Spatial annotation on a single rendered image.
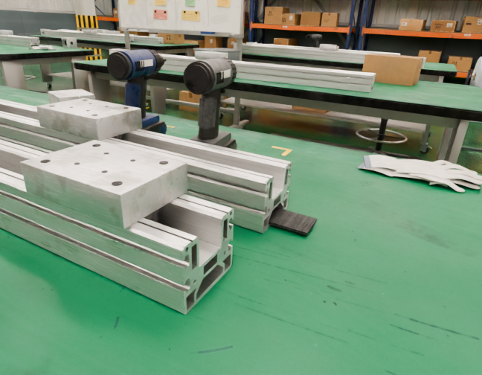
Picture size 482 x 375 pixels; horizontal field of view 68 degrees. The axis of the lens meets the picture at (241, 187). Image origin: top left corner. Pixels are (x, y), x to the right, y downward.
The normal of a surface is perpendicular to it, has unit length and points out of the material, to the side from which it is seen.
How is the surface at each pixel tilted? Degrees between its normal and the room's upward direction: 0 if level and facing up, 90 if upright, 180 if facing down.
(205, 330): 0
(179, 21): 90
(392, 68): 89
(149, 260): 90
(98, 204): 90
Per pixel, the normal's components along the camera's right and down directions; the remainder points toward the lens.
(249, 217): -0.47, 0.35
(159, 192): 0.88, 0.23
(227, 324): 0.04, -0.91
